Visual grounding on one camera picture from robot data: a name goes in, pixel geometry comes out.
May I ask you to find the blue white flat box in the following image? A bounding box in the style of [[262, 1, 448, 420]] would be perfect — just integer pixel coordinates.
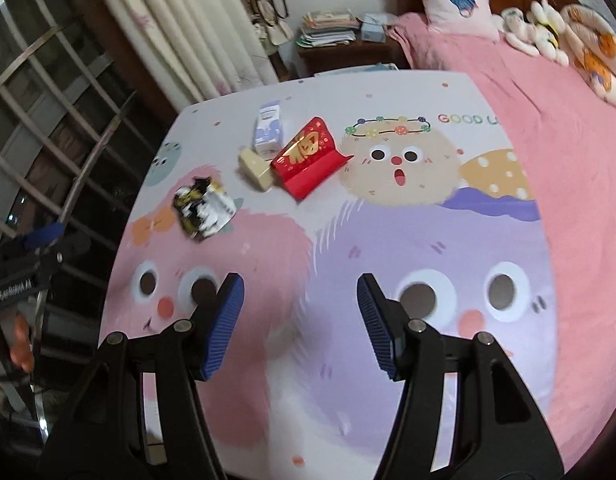
[[313, 61, 399, 78]]

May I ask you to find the white blue small carton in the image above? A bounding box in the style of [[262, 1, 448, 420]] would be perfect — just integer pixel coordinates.
[[253, 101, 283, 157]]

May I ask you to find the person's left hand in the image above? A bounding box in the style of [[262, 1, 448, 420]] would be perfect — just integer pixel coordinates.
[[10, 314, 34, 372]]

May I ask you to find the light blue box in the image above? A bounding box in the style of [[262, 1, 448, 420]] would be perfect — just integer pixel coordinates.
[[360, 12, 389, 43]]

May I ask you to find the cream hanging bag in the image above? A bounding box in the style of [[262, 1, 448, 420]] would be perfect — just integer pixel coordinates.
[[253, 0, 295, 56]]

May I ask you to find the cream curtain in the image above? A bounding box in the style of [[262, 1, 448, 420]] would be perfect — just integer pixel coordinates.
[[82, 0, 281, 111]]

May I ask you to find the window with metal bars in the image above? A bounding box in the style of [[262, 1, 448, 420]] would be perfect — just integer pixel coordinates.
[[0, 0, 169, 461]]

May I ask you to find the small beige box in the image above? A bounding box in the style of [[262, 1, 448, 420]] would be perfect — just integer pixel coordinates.
[[238, 147, 275, 192]]

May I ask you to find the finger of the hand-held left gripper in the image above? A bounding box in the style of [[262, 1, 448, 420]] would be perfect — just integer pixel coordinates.
[[35, 236, 92, 281], [18, 220, 67, 252]]

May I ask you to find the cartoon printed tablecloth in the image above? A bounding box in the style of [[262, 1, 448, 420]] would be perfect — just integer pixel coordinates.
[[95, 72, 561, 480]]

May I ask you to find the wooden nightstand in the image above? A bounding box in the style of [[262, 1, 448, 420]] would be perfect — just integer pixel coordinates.
[[295, 35, 411, 78]]

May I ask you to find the stack of books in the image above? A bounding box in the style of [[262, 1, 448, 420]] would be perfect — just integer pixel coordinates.
[[295, 8, 361, 50]]

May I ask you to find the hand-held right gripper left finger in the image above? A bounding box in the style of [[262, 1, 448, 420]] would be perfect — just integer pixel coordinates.
[[38, 272, 246, 480]]

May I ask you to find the pink bed blanket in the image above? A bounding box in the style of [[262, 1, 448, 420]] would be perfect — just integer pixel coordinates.
[[388, 12, 616, 471]]

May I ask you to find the red gift box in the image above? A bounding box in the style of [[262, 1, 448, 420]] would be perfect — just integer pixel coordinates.
[[270, 116, 353, 201]]

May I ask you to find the white pillow blue print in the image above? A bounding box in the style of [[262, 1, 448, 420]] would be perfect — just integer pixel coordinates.
[[410, 0, 501, 43]]

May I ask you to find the white yellow plush toy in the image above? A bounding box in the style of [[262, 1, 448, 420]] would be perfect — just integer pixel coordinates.
[[530, 0, 571, 67]]

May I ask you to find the foil wrapper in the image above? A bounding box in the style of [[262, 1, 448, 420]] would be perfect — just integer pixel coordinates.
[[173, 176, 237, 241]]

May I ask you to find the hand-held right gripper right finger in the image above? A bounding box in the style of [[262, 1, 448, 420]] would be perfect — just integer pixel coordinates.
[[356, 272, 564, 480]]

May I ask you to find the rolled bear print quilt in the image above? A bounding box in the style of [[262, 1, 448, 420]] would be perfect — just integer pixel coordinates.
[[558, 4, 616, 111]]

